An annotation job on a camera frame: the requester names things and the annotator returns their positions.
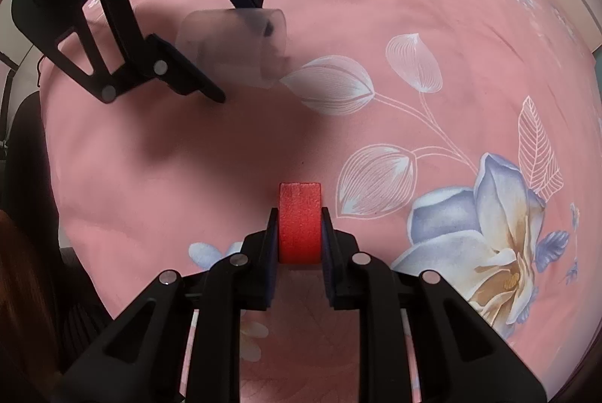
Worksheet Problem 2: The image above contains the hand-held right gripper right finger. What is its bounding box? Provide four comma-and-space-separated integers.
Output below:
321, 206, 549, 403

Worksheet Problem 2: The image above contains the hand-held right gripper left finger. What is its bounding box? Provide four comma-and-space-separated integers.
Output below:
54, 208, 279, 403

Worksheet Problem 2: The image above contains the red foam block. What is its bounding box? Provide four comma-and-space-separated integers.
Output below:
278, 183, 324, 265

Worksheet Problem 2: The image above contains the translucent plastic cup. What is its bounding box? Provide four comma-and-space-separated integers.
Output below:
176, 8, 295, 90

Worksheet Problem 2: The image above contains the pink floral bedsheet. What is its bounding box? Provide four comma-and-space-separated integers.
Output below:
38, 0, 602, 403

